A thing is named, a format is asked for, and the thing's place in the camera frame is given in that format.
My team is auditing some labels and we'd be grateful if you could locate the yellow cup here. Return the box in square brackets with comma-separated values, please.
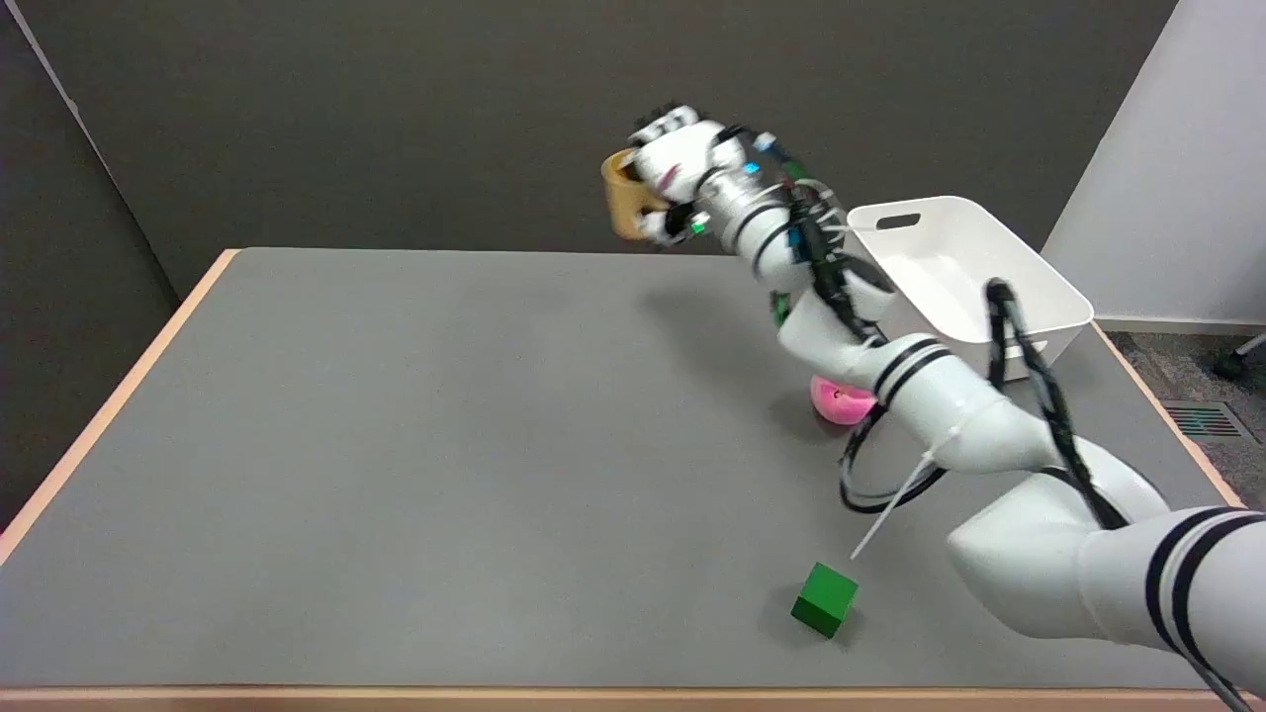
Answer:
[600, 148, 672, 240]

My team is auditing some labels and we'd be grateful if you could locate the chair caster wheel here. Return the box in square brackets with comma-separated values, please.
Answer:
[1214, 334, 1266, 382]

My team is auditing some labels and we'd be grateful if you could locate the pink round object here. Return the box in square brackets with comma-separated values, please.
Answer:
[810, 375, 879, 426]

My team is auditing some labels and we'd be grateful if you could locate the white plastic box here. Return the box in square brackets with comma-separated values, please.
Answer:
[846, 196, 1095, 384]

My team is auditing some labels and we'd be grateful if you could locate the green cube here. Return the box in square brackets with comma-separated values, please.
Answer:
[790, 563, 859, 639]

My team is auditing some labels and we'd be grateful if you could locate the white cable tie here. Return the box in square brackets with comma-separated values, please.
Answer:
[851, 450, 937, 562]

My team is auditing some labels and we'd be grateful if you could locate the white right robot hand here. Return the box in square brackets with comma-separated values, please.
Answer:
[629, 104, 749, 248]

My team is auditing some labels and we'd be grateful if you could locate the floor vent grille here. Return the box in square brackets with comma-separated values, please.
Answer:
[1163, 400, 1249, 441]

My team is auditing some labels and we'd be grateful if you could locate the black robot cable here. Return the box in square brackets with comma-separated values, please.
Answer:
[837, 279, 1130, 531]

